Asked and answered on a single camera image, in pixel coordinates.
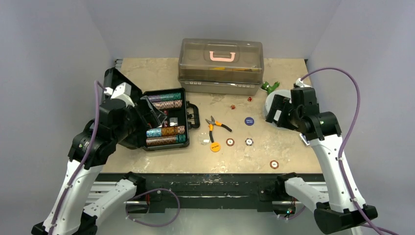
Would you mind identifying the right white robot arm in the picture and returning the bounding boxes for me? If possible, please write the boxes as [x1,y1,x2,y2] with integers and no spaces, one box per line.
[266,87,378,235]

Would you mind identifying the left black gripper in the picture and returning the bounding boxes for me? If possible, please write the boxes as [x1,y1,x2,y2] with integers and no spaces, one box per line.
[114,95,166,141]

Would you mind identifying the red poker chip front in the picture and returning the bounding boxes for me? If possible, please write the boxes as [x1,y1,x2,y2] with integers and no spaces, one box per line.
[270,160,279,169]

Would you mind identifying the red poker chip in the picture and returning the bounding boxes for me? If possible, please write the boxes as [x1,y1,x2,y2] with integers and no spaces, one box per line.
[270,160,279,169]
[226,138,235,146]

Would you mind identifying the orange big blind button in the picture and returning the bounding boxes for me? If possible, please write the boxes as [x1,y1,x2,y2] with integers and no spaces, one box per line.
[210,142,221,152]

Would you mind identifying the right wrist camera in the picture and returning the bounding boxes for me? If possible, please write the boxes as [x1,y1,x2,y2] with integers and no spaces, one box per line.
[294,78,311,88]

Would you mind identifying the translucent brown storage box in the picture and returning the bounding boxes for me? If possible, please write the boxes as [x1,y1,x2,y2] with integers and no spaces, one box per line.
[178,38,264,96]

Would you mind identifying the red poker chip left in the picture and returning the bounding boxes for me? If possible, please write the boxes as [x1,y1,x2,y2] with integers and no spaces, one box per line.
[226,138,235,146]

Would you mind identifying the black poker chip case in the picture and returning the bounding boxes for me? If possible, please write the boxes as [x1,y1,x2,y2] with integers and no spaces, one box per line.
[99,68,200,151]

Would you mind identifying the green toy figure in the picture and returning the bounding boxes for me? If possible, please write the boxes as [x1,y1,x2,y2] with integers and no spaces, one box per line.
[261,81,280,94]

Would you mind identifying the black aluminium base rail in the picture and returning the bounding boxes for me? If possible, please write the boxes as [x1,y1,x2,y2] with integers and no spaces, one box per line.
[86,173,327,213]

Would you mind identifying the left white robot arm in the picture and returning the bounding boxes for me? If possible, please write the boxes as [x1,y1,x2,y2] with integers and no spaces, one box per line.
[31,68,166,235]

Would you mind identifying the clear acrylic dealer button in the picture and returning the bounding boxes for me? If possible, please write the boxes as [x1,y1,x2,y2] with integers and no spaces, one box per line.
[198,132,210,145]

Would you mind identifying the top chip row purple green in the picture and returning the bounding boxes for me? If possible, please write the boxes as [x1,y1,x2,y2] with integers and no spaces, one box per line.
[148,93,182,102]

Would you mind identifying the orange black pliers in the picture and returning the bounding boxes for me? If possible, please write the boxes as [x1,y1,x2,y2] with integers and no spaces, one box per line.
[205,116,233,143]

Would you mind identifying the bottom chip row brown green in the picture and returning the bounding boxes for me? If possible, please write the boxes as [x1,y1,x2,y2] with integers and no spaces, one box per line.
[146,134,186,146]

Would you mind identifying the white filament spool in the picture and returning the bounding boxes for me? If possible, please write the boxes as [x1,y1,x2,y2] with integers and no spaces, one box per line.
[263,90,291,129]

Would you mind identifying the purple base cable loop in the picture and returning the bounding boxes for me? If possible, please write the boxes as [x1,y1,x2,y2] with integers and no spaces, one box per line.
[125,188,181,228]

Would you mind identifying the blue playing card deck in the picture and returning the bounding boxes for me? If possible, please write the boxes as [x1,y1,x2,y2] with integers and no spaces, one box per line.
[300,134,310,146]

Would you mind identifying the grey poker chip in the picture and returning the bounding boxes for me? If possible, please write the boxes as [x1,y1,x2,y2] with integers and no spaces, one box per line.
[245,138,254,146]

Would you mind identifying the blue small blind button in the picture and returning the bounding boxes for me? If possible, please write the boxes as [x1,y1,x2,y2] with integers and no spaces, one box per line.
[244,117,254,126]

